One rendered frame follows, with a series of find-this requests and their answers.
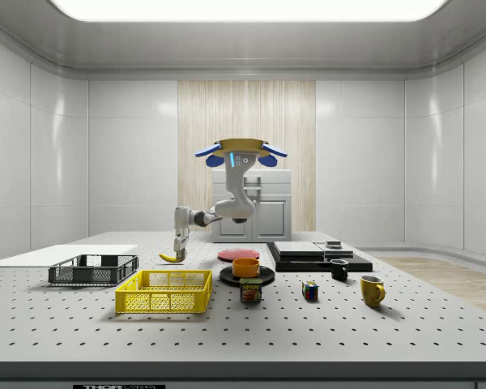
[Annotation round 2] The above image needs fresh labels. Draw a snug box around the black stove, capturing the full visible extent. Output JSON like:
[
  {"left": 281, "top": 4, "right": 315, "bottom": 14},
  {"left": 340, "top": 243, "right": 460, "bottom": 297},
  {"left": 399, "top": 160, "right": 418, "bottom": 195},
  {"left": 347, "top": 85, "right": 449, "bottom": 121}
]
[{"left": 266, "top": 239, "right": 374, "bottom": 273}]

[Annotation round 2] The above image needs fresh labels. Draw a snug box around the dark grey basket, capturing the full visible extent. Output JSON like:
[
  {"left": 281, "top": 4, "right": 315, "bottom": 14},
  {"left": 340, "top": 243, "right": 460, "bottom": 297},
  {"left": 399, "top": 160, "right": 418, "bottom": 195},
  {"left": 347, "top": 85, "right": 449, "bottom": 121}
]
[{"left": 48, "top": 254, "right": 140, "bottom": 287}]

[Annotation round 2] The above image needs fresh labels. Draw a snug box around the yellow basket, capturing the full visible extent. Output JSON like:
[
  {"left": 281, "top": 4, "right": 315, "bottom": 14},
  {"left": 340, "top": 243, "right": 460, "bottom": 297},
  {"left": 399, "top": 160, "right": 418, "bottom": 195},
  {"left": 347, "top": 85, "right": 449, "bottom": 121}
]
[{"left": 114, "top": 269, "right": 214, "bottom": 315}]

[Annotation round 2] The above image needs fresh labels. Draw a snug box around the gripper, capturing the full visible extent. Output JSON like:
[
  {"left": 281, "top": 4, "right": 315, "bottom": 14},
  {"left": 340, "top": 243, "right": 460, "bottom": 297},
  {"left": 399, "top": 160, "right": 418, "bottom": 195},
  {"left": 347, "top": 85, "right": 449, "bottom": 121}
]
[{"left": 173, "top": 235, "right": 189, "bottom": 263}]

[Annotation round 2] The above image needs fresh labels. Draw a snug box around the drone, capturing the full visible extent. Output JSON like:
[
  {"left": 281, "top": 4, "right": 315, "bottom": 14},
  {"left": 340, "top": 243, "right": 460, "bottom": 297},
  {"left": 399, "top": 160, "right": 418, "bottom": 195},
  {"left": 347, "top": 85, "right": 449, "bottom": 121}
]
[{"left": 194, "top": 138, "right": 289, "bottom": 169}]

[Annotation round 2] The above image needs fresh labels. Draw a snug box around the flat-sided can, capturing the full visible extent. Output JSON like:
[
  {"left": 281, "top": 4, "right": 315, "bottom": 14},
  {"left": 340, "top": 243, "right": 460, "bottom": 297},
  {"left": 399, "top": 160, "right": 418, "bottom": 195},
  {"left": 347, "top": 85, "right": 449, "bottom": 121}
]
[{"left": 239, "top": 277, "right": 263, "bottom": 304}]

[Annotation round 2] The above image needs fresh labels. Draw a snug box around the white cabinet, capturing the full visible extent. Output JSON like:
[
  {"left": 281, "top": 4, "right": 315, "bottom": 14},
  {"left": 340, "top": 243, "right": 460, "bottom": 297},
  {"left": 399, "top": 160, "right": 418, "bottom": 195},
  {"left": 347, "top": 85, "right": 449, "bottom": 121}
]
[{"left": 211, "top": 169, "right": 292, "bottom": 243}]

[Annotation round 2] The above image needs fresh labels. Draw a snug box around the black plate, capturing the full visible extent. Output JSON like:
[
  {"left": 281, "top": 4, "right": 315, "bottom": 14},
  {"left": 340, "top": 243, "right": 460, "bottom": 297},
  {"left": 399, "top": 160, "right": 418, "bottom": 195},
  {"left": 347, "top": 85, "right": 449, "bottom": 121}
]
[{"left": 219, "top": 265, "right": 276, "bottom": 286}]

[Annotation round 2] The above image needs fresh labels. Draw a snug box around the yellow mug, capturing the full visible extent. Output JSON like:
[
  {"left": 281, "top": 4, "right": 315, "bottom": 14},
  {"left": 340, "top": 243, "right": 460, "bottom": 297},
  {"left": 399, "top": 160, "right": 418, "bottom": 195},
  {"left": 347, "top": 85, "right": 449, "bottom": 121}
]
[{"left": 360, "top": 275, "right": 386, "bottom": 308}]

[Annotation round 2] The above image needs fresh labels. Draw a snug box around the yellow bowl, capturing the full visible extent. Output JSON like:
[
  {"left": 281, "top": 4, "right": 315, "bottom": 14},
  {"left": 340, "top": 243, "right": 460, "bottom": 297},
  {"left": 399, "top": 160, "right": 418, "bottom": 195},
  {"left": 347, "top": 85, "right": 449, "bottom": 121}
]
[{"left": 232, "top": 257, "right": 262, "bottom": 279}]

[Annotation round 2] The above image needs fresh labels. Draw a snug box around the red plate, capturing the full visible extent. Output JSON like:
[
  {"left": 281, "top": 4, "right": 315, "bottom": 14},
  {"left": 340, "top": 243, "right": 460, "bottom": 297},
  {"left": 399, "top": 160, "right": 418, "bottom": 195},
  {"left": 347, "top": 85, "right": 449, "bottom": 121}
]
[{"left": 217, "top": 248, "right": 260, "bottom": 262}]

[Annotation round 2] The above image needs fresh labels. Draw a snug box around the black mug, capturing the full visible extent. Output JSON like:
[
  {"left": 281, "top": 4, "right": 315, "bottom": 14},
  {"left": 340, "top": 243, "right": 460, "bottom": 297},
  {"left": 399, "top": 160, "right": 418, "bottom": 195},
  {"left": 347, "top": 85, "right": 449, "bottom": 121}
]
[{"left": 330, "top": 259, "right": 350, "bottom": 281}]

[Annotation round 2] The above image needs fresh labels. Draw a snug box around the puzzle cube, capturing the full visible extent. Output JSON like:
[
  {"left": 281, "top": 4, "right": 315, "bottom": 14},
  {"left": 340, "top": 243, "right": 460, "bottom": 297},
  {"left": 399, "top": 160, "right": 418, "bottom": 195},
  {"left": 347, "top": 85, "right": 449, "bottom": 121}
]
[{"left": 301, "top": 280, "right": 320, "bottom": 301}]

